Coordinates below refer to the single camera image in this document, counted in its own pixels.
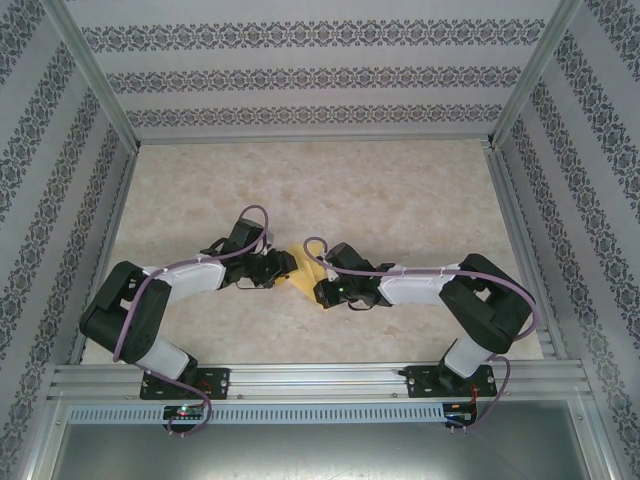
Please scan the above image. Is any yellow paper sheet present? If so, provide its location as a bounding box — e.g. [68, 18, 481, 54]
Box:
[284, 240, 341, 312]

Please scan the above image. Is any right controller board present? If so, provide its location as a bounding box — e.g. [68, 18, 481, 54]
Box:
[446, 402, 476, 424]

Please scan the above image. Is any grey metal panel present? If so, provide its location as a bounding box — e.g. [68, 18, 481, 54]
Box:
[47, 423, 614, 480]

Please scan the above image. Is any aluminium mounting rail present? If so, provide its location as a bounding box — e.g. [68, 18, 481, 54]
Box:
[47, 363, 586, 401]

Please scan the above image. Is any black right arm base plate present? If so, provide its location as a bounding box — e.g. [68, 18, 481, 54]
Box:
[405, 364, 499, 400]

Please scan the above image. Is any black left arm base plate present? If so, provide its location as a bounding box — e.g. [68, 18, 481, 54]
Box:
[139, 367, 231, 401]

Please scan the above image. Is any slotted grey cable duct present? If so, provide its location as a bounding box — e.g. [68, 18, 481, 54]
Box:
[67, 403, 446, 424]

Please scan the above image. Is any aluminium table side rail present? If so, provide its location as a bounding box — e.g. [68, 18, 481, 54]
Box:
[483, 144, 570, 360]
[68, 148, 140, 365]

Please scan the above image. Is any aluminium frame post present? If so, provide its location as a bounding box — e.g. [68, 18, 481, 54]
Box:
[47, 0, 140, 149]
[489, 0, 585, 149]

